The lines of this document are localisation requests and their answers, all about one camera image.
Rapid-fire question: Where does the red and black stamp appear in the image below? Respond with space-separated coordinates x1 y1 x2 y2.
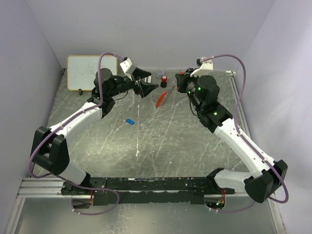
160 75 168 88

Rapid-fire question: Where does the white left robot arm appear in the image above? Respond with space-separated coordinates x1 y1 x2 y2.
30 68 158 195

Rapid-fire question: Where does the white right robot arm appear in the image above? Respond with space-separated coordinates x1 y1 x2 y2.
175 69 288 203

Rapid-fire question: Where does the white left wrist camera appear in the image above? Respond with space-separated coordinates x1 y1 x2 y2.
119 57 137 75

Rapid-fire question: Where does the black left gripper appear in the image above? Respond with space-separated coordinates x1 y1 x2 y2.
109 67 159 98

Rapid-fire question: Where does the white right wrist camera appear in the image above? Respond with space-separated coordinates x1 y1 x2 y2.
191 57 214 77

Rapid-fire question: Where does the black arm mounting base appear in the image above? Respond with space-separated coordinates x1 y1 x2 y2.
61 177 223 206

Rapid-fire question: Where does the clear plastic cup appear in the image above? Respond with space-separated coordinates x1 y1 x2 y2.
156 68 165 79

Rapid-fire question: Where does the blue tagged key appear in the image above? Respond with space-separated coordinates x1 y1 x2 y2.
125 119 135 125

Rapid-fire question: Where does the white stapler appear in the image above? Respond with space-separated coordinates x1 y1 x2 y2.
144 76 152 83

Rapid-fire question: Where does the small whiteboard with yellow frame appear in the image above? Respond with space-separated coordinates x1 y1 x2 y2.
67 55 118 92

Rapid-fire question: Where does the grey keyring holder red handle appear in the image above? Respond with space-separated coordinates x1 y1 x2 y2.
156 85 177 108

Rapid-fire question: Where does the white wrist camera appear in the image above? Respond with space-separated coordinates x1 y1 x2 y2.
191 57 214 77
119 57 137 75

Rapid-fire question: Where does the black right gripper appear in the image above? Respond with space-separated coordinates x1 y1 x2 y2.
176 68 204 112

